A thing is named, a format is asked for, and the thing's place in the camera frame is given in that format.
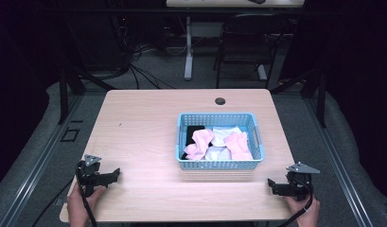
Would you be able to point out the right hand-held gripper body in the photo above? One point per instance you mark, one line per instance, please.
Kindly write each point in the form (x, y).
(299, 184)

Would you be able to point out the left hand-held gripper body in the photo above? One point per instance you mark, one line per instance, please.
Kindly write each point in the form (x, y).
(88, 175)

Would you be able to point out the pink sock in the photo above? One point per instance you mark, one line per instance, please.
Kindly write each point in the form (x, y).
(240, 146)
(199, 143)

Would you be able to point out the person's right hand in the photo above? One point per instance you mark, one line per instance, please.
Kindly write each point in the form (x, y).
(304, 213)

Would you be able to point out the person's left hand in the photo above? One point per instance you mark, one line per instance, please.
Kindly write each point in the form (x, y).
(77, 205)

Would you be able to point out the black folding chair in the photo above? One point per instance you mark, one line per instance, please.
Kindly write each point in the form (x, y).
(254, 22)

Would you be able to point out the white sock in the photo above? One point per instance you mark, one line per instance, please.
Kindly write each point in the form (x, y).
(224, 134)
(217, 153)

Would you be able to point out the black sock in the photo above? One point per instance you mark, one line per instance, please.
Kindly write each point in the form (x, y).
(191, 134)

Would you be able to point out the blue plastic basket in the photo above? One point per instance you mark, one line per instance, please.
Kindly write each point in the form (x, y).
(184, 164)

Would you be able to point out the black metal stand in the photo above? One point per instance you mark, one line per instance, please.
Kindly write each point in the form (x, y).
(322, 101)
(63, 94)

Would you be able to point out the aluminium floor rail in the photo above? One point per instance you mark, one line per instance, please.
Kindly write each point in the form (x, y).
(33, 170)
(339, 164)

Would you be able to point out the white desk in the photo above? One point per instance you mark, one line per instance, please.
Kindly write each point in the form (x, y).
(188, 47)

